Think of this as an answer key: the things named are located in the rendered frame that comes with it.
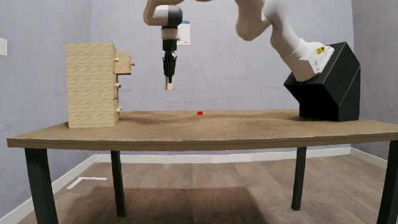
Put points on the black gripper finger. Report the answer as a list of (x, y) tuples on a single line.
[(171, 70), (165, 68)]

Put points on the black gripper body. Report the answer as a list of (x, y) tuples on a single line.
[(170, 45)]

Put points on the light wood chest of drawers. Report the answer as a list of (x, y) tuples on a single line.
[(89, 75)]

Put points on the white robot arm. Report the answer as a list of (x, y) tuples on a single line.
[(301, 57)]

